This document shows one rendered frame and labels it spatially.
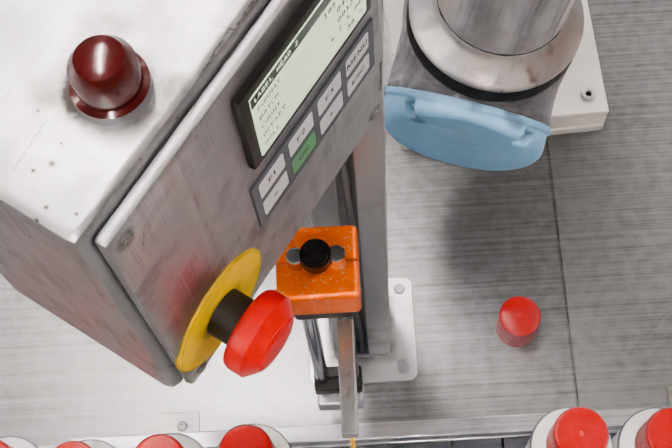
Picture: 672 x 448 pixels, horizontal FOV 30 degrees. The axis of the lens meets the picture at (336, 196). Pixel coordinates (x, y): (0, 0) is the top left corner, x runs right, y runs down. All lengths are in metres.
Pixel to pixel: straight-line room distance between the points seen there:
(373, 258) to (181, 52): 0.41
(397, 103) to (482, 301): 0.26
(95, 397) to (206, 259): 0.58
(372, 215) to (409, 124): 0.13
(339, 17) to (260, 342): 0.14
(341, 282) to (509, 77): 0.21
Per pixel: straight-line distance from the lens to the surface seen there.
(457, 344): 1.04
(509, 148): 0.85
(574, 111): 1.08
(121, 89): 0.39
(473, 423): 0.89
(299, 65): 0.45
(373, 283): 0.85
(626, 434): 0.81
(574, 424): 0.77
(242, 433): 0.76
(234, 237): 0.50
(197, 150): 0.41
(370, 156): 0.65
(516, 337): 1.01
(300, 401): 1.03
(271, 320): 0.51
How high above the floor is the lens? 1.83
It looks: 68 degrees down
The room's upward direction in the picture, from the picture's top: 7 degrees counter-clockwise
